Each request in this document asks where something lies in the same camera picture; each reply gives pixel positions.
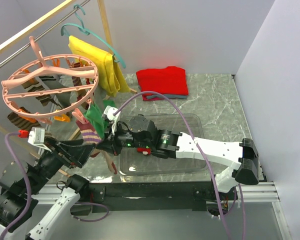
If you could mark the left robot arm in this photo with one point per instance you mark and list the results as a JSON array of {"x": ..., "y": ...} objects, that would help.
[{"x": 21, "y": 181}]

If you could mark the wooden clothes rack frame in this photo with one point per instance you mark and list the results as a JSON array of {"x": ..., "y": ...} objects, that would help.
[{"x": 33, "y": 26}]

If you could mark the red christmas sock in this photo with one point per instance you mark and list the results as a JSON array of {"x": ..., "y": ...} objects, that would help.
[{"x": 144, "y": 151}]

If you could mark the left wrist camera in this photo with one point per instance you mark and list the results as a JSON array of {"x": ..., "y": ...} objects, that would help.
[{"x": 36, "y": 138}]

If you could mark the green cloth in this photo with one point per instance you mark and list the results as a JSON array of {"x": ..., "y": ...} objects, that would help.
[{"x": 95, "y": 117}]

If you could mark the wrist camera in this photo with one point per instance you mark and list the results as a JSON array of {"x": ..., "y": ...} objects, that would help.
[
  {"x": 36, "y": 138},
  {"x": 113, "y": 115}
]

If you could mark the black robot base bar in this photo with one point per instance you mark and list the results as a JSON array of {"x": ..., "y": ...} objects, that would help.
[{"x": 143, "y": 196}]

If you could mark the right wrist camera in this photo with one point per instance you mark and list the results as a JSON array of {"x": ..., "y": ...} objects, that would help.
[{"x": 113, "y": 115}]

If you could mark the red folded shirt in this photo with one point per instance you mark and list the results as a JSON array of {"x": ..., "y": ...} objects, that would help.
[{"x": 167, "y": 81}]

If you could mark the aluminium rail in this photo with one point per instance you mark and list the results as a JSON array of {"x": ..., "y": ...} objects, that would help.
[{"x": 264, "y": 192}]

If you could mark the clear plastic tray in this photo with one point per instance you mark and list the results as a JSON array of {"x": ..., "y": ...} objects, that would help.
[{"x": 133, "y": 163}]

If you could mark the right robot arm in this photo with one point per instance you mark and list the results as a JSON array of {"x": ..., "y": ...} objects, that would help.
[{"x": 241, "y": 159}]

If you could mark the purple striped beige sock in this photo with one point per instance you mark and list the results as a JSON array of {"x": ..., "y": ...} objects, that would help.
[{"x": 90, "y": 136}]

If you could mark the pink round clip hanger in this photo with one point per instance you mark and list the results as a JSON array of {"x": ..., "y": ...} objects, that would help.
[{"x": 25, "y": 82}]

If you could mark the metal hanging rod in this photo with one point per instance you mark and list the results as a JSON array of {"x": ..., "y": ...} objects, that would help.
[{"x": 17, "y": 15}]

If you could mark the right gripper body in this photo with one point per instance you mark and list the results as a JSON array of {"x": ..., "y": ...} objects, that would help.
[{"x": 122, "y": 138}]

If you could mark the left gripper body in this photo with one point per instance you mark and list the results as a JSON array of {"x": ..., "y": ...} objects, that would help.
[{"x": 62, "y": 156}]

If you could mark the yellow cloth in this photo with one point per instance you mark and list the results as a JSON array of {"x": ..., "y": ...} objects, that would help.
[{"x": 110, "y": 75}]

